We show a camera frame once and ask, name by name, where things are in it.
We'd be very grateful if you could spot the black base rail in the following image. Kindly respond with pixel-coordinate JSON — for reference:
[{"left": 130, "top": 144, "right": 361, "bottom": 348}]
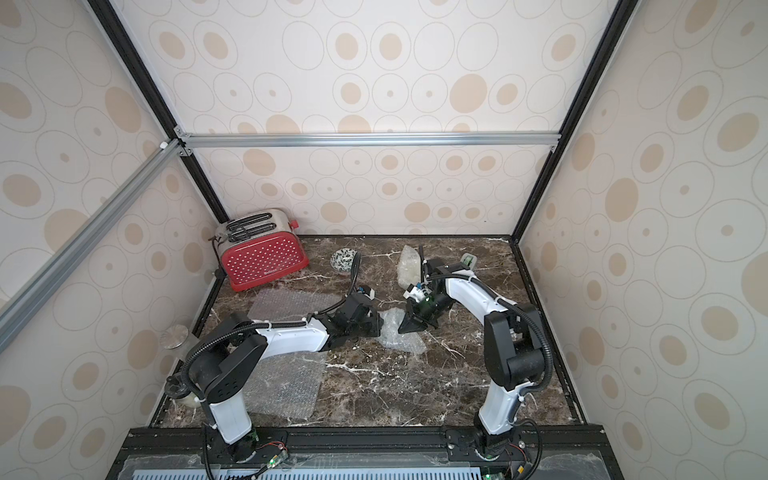
[{"left": 107, "top": 421, "right": 623, "bottom": 479}]

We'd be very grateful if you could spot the black lid glass jar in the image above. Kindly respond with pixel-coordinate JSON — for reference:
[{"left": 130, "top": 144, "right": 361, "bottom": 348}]
[{"left": 164, "top": 374, "right": 200, "bottom": 409}]

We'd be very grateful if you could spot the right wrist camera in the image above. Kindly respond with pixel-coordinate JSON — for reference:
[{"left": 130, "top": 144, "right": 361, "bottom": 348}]
[{"left": 403, "top": 283, "right": 428, "bottom": 303}]

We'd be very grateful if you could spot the black right frame post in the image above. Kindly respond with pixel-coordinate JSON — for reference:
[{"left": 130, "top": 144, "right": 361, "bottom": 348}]
[{"left": 510, "top": 0, "right": 639, "bottom": 246}]

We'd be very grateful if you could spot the black white patterned bowl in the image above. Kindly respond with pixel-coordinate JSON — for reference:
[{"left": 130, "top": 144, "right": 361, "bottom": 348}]
[{"left": 330, "top": 248, "right": 361, "bottom": 274}]

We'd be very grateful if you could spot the left diagonal aluminium rail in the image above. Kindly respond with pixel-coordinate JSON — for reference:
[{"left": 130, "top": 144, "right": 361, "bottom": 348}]
[{"left": 1, "top": 139, "right": 181, "bottom": 350}]

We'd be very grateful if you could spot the black left frame post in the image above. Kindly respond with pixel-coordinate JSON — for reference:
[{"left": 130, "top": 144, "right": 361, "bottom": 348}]
[{"left": 85, "top": 0, "right": 230, "bottom": 223}]

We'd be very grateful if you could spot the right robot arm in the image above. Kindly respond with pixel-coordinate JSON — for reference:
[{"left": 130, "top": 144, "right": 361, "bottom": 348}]
[{"left": 398, "top": 259, "right": 554, "bottom": 457}]

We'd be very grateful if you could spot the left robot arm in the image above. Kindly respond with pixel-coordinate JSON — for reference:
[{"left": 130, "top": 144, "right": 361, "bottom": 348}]
[{"left": 177, "top": 291, "right": 384, "bottom": 445}]

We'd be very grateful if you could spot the red silver toaster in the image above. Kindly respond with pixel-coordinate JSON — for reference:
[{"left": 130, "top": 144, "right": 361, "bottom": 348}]
[{"left": 214, "top": 208, "right": 309, "bottom": 292}]

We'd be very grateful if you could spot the horizontal aluminium rail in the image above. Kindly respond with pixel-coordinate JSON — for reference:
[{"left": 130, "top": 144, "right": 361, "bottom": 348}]
[{"left": 181, "top": 131, "right": 560, "bottom": 148}]

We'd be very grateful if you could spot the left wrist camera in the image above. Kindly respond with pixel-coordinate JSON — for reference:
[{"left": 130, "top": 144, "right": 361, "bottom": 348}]
[{"left": 356, "top": 285, "right": 375, "bottom": 300}]

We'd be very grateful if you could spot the black frame post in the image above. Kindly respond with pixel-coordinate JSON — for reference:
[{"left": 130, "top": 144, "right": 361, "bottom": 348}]
[
  {"left": 85, "top": 0, "right": 230, "bottom": 223},
  {"left": 510, "top": 0, "right": 639, "bottom": 246}
]

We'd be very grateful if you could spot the bubble wrap sheet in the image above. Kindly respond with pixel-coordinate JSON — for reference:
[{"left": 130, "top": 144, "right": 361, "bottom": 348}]
[
  {"left": 243, "top": 289, "right": 339, "bottom": 426},
  {"left": 377, "top": 307, "right": 428, "bottom": 355},
  {"left": 397, "top": 245, "right": 422, "bottom": 291}
]

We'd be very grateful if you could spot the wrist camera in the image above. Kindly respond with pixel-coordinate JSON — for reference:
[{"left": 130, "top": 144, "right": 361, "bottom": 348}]
[
  {"left": 356, "top": 285, "right": 375, "bottom": 300},
  {"left": 403, "top": 283, "right": 428, "bottom": 303}
]

